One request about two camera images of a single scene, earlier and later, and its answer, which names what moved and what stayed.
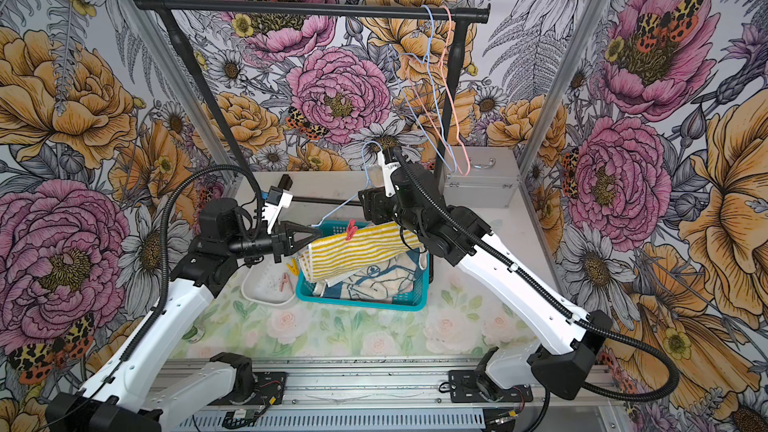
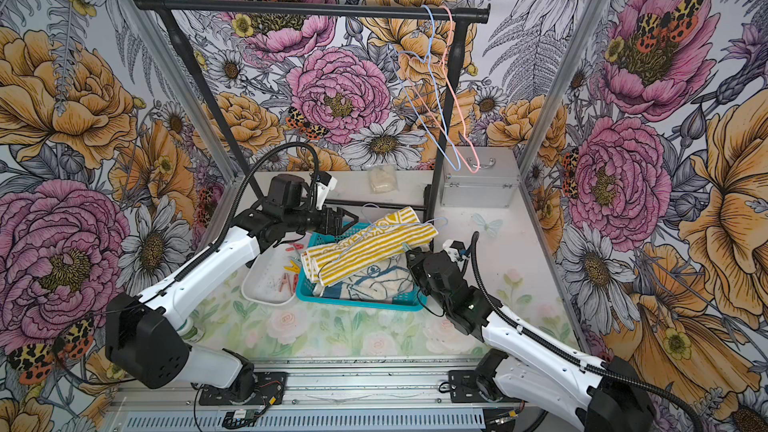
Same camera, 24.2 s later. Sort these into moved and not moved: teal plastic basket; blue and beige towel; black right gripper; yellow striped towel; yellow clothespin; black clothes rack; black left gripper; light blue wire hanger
Moved: light blue wire hanger; black left gripper; black right gripper
Not moved: yellow striped towel; black clothes rack; blue and beige towel; teal plastic basket; yellow clothespin
